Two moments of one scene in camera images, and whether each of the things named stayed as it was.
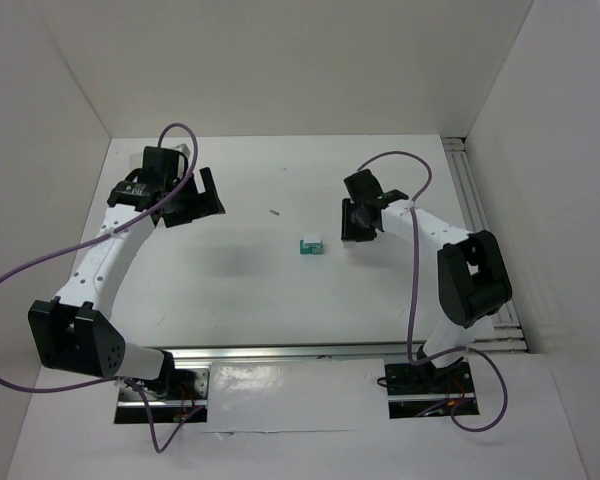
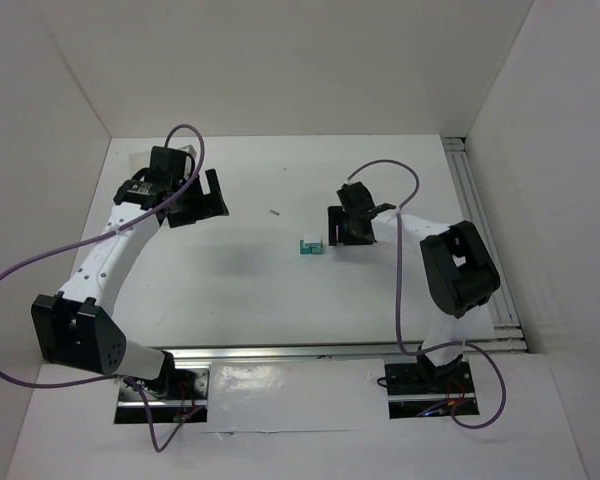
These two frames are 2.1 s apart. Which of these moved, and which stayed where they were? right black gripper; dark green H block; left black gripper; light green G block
Moved: right black gripper
Stayed: light green G block; dark green H block; left black gripper
